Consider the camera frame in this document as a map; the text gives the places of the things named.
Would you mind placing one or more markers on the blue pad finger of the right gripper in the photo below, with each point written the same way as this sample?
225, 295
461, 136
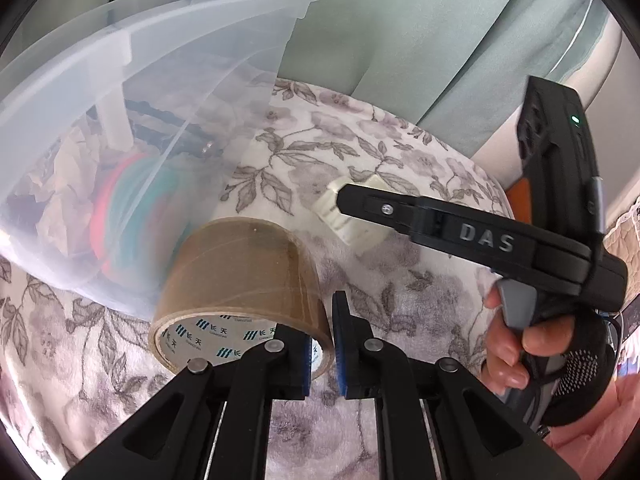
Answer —
398, 212

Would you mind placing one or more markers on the crumpled white paper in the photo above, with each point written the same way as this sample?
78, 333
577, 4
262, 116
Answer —
63, 181

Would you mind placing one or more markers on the beige quilted lace cover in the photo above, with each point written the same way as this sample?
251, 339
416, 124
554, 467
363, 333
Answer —
623, 239

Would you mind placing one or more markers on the clear plastic storage bin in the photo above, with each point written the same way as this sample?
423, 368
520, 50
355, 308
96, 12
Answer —
212, 62

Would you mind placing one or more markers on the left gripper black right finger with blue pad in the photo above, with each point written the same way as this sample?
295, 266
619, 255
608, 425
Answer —
434, 420

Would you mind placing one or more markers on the black camera box green light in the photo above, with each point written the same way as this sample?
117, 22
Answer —
560, 189

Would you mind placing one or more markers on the grey floral blanket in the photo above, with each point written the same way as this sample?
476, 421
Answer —
73, 370

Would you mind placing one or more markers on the brown packing tape roll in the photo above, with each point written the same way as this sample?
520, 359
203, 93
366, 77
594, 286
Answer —
232, 284

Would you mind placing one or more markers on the gloved human hand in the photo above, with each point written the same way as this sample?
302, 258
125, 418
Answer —
551, 359

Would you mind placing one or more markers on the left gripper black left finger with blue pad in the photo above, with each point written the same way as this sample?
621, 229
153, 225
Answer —
208, 422

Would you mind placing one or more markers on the pale green curtain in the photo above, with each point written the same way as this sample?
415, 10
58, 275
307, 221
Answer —
456, 68

